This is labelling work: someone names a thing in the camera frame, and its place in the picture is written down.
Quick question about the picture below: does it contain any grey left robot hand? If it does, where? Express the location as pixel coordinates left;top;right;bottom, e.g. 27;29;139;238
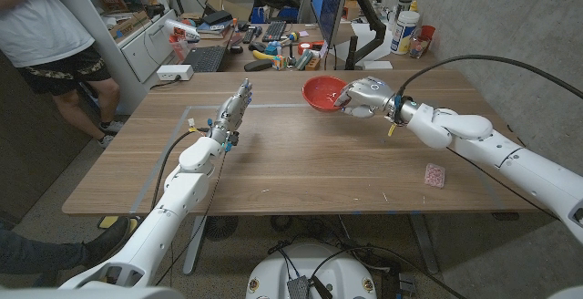
207;78;254;143

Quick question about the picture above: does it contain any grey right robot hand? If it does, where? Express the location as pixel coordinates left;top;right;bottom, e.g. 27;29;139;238
333;76;398;119

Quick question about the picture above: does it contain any red bowl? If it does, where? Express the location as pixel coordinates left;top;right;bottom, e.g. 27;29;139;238
302;75;350;113

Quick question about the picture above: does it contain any black oval case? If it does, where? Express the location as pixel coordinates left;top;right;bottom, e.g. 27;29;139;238
243;58;273;73

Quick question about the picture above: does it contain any clear glass jar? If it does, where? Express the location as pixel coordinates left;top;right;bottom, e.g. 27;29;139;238
408;34;430;59

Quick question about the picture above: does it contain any yellow banana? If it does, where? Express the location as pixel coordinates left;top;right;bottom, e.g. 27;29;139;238
252;49;279;62

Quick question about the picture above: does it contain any white power strip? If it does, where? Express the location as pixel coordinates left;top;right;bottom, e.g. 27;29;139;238
156;64;195;82

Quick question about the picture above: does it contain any white wipes canister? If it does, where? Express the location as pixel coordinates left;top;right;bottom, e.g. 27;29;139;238
390;10;421;56

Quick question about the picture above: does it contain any cardboard box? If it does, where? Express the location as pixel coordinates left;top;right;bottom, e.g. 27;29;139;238
342;0;362;21

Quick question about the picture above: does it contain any stack of books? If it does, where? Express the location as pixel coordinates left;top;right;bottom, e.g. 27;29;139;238
196;9;234;40

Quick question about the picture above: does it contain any black keyboard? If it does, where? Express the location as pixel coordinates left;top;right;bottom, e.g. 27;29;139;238
261;20;288;43

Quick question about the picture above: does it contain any white snack bag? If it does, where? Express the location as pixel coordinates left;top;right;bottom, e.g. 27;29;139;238
163;18;201;43

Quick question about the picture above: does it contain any black computer monitor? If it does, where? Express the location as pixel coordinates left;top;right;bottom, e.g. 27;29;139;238
310;0;353;47

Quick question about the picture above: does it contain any small pink packet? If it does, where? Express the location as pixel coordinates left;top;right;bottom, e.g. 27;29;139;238
424;162;446;189

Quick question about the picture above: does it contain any white shelf unit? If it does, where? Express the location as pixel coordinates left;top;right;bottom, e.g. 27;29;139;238
47;0;179;98

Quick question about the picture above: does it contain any black floor fan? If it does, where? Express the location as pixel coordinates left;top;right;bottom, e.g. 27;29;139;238
203;215;240;242

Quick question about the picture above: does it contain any grey table leg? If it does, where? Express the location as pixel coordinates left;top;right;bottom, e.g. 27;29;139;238
407;211;441;275
182;215;209;276

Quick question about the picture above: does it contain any yellow floor pad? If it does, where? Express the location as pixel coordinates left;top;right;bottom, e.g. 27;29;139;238
97;215;138;235

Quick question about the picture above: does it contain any white robot torso base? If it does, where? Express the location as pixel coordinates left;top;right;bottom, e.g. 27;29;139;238
245;242;378;299

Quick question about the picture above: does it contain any person in white t-shirt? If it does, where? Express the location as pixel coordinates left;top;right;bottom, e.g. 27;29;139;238
0;0;122;150

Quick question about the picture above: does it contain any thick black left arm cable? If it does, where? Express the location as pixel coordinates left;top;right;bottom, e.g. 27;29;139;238
148;127;210;211

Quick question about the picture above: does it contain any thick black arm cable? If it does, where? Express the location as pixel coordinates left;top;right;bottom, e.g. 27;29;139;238
148;127;210;211
395;54;583;102

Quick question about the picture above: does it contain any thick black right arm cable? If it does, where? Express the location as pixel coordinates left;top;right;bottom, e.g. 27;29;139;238
395;54;583;102

